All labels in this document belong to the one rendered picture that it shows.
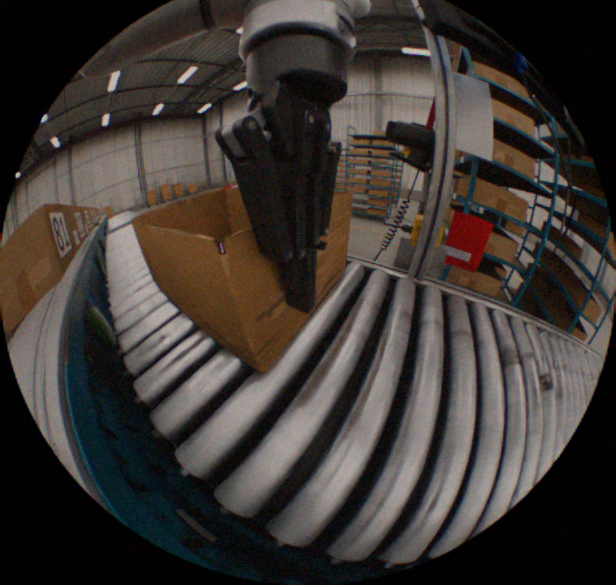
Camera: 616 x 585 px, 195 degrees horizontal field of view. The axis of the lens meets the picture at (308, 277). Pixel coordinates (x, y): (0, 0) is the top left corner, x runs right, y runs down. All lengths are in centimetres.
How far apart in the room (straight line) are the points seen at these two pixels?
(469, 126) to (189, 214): 69
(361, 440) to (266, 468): 10
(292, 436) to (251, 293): 15
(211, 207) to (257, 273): 44
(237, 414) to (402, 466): 18
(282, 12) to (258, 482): 36
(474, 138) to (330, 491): 57
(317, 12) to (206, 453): 37
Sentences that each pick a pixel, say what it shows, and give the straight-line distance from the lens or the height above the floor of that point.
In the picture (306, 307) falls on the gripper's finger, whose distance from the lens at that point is 19.
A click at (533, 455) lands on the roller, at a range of 41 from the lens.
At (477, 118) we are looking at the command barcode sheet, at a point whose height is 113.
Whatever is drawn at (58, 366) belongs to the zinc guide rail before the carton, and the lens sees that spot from 20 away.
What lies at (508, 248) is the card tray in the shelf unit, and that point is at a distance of 102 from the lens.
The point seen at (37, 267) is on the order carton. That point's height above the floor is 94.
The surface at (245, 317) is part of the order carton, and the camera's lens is 16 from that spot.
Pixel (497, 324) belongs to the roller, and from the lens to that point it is 49.
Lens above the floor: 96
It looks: 34 degrees down
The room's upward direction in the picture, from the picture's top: straight up
